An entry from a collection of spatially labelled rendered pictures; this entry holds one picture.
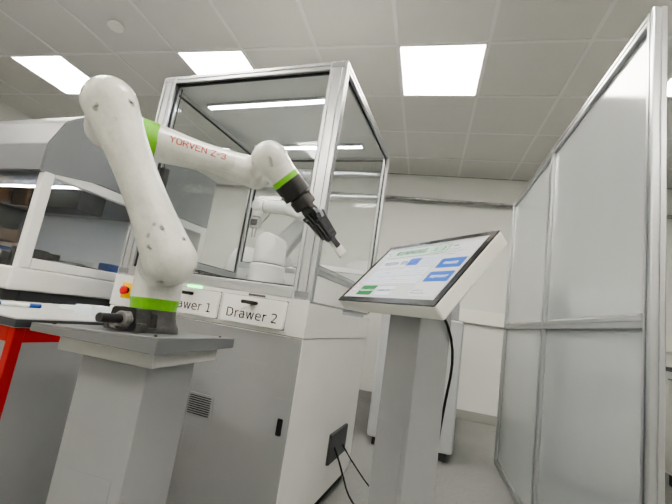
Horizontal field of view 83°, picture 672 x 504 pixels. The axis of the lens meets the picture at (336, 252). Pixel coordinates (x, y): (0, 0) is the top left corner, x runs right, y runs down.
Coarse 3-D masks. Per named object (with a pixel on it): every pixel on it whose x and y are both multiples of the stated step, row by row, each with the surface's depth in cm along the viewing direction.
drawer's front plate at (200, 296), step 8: (184, 288) 165; (192, 288) 163; (184, 296) 164; (192, 296) 162; (200, 296) 161; (208, 296) 160; (216, 296) 158; (216, 304) 158; (184, 312) 162; (192, 312) 161; (200, 312) 159; (208, 312) 158; (216, 312) 158
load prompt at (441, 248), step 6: (426, 246) 126; (432, 246) 123; (438, 246) 120; (444, 246) 117; (396, 252) 140; (402, 252) 136; (408, 252) 132; (414, 252) 129; (420, 252) 125; (426, 252) 122; (432, 252) 119; (438, 252) 116; (444, 252) 113; (390, 258) 139
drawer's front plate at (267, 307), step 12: (228, 300) 156; (240, 300) 154; (252, 300) 152; (264, 300) 151; (276, 300) 149; (228, 312) 155; (240, 312) 153; (252, 312) 151; (264, 312) 150; (276, 312) 148; (252, 324) 150; (264, 324) 148; (276, 324) 147
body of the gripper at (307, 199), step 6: (306, 192) 117; (300, 198) 116; (306, 198) 116; (312, 198) 118; (294, 204) 117; (300, 204) 116; (306, 204) 116; (312, 204) 117; (294, 210) 119; (300, 210) 117; (306, 210) 119; (312, 210) 116
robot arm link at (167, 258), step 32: (96, 96) 86; (128, 96) 90; (96, 128) 88; (128, 128) 89; (128, 160) 88; (128, 192) 89; (160, 192) 92; (160, 224) 89; (160, 256) 88; (192, 256) 93
